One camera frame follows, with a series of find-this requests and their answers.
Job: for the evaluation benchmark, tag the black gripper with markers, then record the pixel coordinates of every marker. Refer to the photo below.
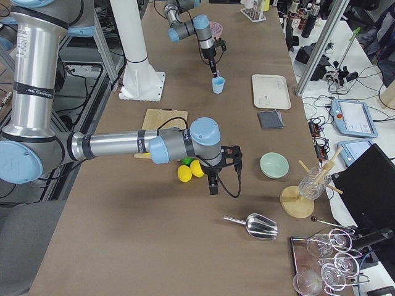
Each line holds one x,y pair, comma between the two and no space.
210,171
207,52

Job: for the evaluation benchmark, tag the light blue cup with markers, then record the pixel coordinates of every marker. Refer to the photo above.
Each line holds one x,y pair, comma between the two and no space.
218,84

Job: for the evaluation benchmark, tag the metal ice scoop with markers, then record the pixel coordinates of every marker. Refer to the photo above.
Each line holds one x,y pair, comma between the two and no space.
257,226

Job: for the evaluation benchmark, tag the yellow lemon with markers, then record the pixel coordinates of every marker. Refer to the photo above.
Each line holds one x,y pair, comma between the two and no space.
196,169
184,173

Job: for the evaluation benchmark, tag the green lime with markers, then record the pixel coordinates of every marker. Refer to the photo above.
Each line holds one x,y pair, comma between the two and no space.
187,161

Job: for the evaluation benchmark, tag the pink ribbed bowl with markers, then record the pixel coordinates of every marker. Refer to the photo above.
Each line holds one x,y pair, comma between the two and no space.
216,30

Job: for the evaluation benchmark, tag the mint green bowl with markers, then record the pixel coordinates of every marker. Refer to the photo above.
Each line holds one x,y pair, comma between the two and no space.
274,165

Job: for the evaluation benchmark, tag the beige plastic tray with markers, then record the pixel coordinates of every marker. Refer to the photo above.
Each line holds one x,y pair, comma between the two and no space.
270,92

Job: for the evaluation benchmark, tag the wooden cutting board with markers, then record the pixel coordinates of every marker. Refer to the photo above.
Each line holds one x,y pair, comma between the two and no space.
166,118

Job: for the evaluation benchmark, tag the grey folded cloth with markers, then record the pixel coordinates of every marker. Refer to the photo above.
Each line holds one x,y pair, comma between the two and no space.
270,120

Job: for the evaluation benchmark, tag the wooden mug tree stand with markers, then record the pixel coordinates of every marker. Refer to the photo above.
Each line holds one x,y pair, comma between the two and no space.
295,204

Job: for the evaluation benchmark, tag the clear glass mug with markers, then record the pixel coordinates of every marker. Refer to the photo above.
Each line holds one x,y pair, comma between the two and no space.
308,188

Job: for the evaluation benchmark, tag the black tray with glasses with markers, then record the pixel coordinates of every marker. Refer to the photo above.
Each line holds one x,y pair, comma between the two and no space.
326,263

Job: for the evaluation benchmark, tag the blue teach pendant tablet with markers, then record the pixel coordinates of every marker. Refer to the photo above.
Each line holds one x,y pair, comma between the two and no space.
352,118

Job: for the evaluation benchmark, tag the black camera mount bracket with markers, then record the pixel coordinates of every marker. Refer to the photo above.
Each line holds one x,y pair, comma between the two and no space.
219,42

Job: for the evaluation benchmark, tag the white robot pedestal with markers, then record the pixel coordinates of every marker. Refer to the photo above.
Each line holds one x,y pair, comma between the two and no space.
140,80

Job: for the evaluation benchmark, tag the aluminium frame post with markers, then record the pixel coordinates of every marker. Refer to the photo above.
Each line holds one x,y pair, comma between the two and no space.
336,13

